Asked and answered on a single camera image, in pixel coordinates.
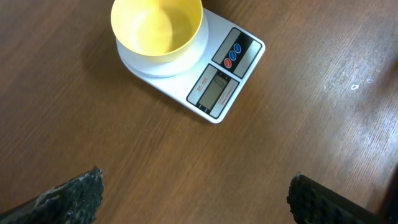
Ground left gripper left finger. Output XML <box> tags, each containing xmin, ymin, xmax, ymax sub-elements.
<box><xmin>1</xmin><ymin>166</ymin><xmax>104</xmax><ymax>224</ymax></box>

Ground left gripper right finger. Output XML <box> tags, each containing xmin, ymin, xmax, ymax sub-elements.
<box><xmin>287</xmin><ymin>172</ymin><xmax>384</xmax><ymax>224</ymax></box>

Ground white digital kitchen scale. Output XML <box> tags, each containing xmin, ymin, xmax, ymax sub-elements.
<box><xmin>117</xmin><ymin>9</ymin><xmax>266</xmax><ymax>124</ymax></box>

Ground pale yellow plastic bowl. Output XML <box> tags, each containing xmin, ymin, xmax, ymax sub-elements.
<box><xmin>111</xmin><ymin>0</ymin><xmax>204</xmax><ymax>62</ymax></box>

